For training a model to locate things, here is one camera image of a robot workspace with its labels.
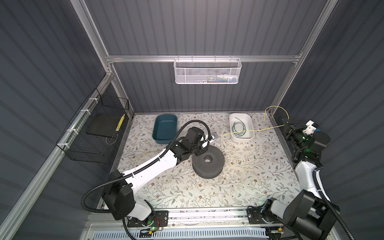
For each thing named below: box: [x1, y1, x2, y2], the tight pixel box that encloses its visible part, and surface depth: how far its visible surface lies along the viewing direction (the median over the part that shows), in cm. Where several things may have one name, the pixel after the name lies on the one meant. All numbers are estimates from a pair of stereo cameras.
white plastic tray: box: [229, 113, 255, 143], surface depth 111 cm
